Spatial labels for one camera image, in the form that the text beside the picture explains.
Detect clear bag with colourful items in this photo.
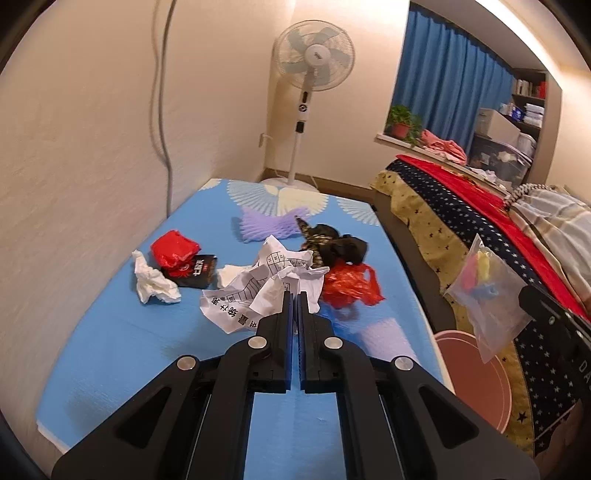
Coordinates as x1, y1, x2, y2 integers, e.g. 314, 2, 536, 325
447, 236, 532, 363

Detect printed white paper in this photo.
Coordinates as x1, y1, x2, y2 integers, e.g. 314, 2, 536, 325
199, 236, 329, 334

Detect pink round trash bin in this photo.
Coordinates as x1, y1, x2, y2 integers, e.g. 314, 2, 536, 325
435, 330, 513, 433

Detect navy star bedsheet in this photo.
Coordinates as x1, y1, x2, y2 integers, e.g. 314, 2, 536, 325
372, 156, 585, 455

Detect red blanket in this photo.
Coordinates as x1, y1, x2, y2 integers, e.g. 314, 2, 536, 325
387, 155, 590, 321

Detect striped plaid pillow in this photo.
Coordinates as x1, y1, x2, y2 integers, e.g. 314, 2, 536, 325
504, 183, 591, 311

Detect blue patterned mat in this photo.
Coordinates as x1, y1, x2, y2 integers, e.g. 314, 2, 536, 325
36, 179, 450, 479

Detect black snack packet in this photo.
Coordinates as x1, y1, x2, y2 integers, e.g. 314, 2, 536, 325
162, 254, 217, 289

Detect white crumpled tissue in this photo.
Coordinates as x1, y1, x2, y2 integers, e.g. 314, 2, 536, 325
131, 250, 181, 304

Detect orange-red plastic bag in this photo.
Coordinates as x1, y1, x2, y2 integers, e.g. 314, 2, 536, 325
322, 260, 385, 309

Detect red plastic bag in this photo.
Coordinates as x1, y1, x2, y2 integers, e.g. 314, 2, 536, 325
150, 230, 200, 270

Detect clear plastic storage box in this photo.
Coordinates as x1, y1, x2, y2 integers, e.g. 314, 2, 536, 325
468, 134, 533, 190

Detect black sock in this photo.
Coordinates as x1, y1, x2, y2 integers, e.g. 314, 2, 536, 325
321, 235, 368, 266

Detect black floral cloth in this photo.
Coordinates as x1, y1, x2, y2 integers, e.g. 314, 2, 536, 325
295, 217, 344, 268

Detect purple foam fruit net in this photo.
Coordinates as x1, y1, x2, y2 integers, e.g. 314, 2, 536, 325
238, 207, 311, 242

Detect pink folded clothes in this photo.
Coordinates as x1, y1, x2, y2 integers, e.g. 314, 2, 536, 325
421, 129, 468, 166

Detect cardboard box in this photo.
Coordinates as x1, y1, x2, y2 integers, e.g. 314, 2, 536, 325
475, 108, 520, 147

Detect wooden bookshelf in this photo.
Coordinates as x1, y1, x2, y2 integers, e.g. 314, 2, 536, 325
509, 68, 548, 140

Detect potted green plant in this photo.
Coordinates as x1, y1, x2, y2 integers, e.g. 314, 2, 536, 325
385, 104, 423, 147

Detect blue curtain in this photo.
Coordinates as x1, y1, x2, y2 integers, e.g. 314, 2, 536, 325
392, 3, 514, 150

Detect white standing fan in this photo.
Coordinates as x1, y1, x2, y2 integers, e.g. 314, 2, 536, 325
263, 20, 356, 191

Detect grey wall cable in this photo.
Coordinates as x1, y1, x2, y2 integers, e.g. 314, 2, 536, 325
150, 0, 180, 218

